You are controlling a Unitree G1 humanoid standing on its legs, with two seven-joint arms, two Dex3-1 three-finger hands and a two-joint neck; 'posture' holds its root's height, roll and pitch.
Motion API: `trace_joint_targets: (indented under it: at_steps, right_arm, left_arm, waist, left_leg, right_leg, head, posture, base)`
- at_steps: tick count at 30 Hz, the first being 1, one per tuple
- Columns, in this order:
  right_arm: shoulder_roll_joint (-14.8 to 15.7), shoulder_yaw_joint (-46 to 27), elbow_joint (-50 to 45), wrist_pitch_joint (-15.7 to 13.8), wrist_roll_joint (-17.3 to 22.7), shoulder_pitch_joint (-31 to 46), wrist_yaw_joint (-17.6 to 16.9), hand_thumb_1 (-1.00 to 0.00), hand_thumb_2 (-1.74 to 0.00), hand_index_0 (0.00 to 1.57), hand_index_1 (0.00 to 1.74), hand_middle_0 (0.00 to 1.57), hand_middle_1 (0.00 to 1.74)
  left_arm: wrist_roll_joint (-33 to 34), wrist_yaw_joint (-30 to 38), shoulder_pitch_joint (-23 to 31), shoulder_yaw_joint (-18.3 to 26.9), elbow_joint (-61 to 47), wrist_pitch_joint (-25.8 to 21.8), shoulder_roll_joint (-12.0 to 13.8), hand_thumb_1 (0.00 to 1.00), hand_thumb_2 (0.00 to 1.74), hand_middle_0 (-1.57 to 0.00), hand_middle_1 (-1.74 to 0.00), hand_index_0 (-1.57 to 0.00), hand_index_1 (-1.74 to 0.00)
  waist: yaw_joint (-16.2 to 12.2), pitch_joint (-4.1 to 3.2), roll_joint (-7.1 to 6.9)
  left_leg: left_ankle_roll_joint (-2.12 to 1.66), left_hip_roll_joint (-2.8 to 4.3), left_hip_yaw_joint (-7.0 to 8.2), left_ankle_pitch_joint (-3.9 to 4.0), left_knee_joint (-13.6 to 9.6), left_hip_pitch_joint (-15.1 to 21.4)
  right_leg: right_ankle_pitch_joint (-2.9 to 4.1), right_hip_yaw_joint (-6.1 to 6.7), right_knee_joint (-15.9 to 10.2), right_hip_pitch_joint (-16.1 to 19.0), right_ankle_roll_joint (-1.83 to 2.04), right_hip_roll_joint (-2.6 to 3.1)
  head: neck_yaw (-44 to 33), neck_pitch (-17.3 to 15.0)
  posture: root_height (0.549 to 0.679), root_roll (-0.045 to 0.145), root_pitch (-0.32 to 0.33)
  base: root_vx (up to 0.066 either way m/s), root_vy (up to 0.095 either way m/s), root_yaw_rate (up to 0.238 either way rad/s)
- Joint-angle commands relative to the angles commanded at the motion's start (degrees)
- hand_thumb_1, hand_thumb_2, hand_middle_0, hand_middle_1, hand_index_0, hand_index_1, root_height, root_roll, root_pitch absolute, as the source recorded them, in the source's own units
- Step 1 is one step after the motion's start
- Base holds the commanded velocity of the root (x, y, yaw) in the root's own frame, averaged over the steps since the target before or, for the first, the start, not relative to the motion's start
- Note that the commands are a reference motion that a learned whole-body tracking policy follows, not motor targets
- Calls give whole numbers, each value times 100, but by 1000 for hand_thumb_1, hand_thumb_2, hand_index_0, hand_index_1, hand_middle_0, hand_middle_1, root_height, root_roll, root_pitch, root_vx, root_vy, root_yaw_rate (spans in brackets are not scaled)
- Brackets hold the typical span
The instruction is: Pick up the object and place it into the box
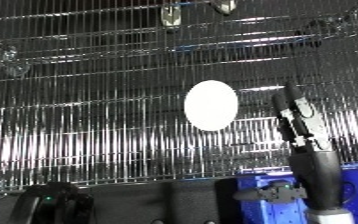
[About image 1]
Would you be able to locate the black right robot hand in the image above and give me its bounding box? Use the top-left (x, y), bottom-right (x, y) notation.
top-left (234, 81), bottom-right (347, 212)

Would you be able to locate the white paper cup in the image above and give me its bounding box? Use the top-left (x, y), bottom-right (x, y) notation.
top-left (182, 79), bottom-right (242, 132)

